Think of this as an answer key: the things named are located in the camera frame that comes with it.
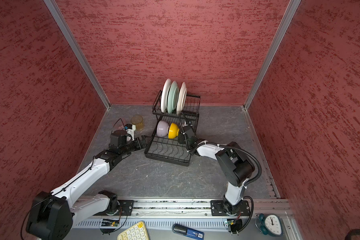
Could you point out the mint green plate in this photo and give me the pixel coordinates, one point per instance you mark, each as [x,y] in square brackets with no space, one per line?
[173,96]

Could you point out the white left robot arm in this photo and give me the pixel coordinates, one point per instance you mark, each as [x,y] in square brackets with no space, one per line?
[53,214]

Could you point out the cream plate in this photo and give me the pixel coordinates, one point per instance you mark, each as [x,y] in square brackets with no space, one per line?
[182,98]

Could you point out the yellow bowl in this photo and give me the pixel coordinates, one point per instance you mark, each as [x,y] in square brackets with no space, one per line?
[173,131]

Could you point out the blue black marker tool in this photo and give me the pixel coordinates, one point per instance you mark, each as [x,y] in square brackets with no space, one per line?
[187,232]

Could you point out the aluminium corner post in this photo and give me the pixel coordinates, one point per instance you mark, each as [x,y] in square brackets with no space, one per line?
[278,37]
[67,33]

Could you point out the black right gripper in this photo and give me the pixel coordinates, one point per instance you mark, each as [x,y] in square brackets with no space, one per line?
[181,138]

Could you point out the yellow keypad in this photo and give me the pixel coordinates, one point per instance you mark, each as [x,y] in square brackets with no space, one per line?
[135,232]

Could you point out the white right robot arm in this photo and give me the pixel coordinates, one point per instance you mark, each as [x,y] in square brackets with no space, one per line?
[239,166]

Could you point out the aluminium left corner post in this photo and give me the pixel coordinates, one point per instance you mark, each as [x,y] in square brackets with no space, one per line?
[67,33]

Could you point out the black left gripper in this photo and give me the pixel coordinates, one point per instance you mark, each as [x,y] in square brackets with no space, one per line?
[139,145]

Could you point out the amber glass cup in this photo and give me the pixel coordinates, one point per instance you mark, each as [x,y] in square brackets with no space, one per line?
[138,121]

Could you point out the lilac ceramic bowl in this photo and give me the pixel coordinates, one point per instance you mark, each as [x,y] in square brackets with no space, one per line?
[162,129]

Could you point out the black metal dish rack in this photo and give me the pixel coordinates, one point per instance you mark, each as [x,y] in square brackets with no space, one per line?
[168,142]

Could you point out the teal analog clock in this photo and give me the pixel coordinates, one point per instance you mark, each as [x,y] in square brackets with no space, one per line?
[269,225]

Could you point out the aluminium right corner post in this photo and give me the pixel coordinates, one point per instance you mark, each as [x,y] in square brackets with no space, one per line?
[278,37]

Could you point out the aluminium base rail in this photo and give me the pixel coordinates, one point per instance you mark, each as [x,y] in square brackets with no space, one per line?
[199,208]

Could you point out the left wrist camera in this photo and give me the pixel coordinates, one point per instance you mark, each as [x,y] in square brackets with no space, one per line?
[122,136]

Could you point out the white plate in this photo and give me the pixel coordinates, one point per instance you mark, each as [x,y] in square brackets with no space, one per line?
[164,95]

